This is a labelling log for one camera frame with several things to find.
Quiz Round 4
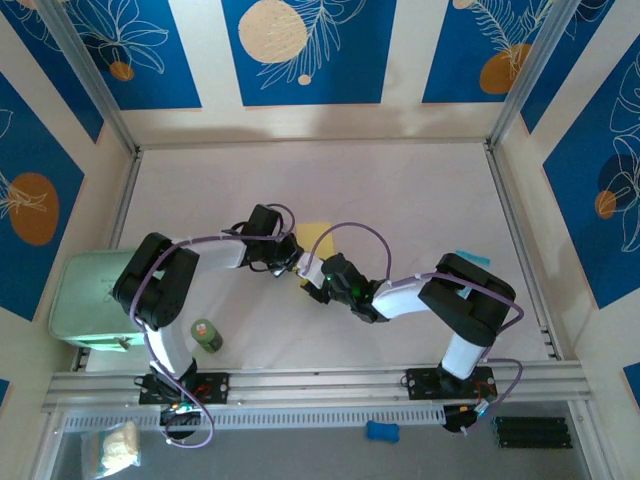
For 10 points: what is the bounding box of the yellow cloth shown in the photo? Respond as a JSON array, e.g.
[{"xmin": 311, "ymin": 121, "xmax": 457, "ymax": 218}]
[{"xmin": 294, "ymin": 222, "xmax": 335, "ymax": 292}]

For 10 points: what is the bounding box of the dark green bottle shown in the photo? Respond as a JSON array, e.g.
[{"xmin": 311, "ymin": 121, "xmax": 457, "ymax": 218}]
[{"xmin": 190, "ymin": 318, "xmax": 224, "ymax": 355}]

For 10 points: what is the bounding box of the teal packet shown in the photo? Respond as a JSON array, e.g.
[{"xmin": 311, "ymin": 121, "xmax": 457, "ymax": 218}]
[{"xmin": 454, "ymin": 248, "xmax": 492, "ymax": 301}]

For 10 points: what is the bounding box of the blue sponge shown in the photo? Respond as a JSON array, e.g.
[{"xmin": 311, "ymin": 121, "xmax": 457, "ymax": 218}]
[{"xmin": 364, "ymin": 420, "xmax": 401, "ymax": 444}]

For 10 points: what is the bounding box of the mint green box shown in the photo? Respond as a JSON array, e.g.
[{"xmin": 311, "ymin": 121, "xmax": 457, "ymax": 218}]
[{"xmin": 48, "ymin": 248, "xmax": 151, "ymax": 354}]

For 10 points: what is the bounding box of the black ribbed rack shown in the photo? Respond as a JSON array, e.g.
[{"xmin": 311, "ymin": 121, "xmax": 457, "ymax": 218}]
[{"xmin": 492, "ymin": 416, "xmax": 574, "ymax": 450}]

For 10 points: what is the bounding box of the clear bag with pale contents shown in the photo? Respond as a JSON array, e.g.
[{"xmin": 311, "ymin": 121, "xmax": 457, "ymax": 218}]
[{"xmin": 79, "ymin": 420, "xmax": 142, "ymax": 476}]

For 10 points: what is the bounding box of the long aluminium mounting rail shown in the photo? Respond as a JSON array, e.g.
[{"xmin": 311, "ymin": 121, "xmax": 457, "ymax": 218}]
[{"xmin": 42, "ymin": 360, "xmax": 594, "ymax": 414}]

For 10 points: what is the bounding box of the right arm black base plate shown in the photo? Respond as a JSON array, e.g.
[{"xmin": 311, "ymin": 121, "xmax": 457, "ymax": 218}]
[{"xmin": 405, "ymin": 367, "xmax": 499, "ymax": 401}]

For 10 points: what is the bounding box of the white slotted cable duct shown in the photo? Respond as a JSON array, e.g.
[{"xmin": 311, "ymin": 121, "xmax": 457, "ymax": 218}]
[{"xmin": 63, "ymin": 405, "xmax": 447, "ymax": 432}]

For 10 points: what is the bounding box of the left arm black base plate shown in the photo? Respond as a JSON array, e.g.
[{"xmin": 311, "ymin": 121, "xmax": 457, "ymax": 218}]
[{"xmin": 138, "ymin": 372, "xmax": 231, "ymax": 405}]

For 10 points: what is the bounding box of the black controller board with wires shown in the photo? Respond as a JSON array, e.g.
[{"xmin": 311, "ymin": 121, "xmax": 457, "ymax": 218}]
[
  {"xmin": 158, "ymin": 402, "xmax": 202, "ymax": 427},
  {"xmin": 442, "ymin": 399, "xmax": 499, "ymax": 434}
]

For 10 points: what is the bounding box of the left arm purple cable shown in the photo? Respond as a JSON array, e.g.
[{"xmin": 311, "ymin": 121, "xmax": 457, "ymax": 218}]
[{"xmin": 128, "ymin": 202, "xmax": 296, "ymax": 450}]

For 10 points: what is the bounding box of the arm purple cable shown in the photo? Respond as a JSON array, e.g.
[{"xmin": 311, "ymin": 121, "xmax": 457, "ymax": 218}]
[
  {"xmin": 305, "ymin": 221, "xmax": 526, "ymax": 436},
  {"xmin": 128, "ymin": 202, "xmax": 296, "ymax": 450}
]

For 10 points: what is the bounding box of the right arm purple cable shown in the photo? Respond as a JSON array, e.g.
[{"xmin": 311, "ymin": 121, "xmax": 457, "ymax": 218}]
[{"xmin": 305, "ymin": 221, "xmax": 526, "ymax": 436}]

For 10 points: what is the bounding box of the aluminium frame post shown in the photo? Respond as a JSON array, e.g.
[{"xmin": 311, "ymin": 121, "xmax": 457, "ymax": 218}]
[
  {"xmin": 34, "ymin": 0, "xmax": 141, "ymax": 159},
  {"xmin": 485, "ymin": 0, "xmax": 585, "ymax": 151}
]

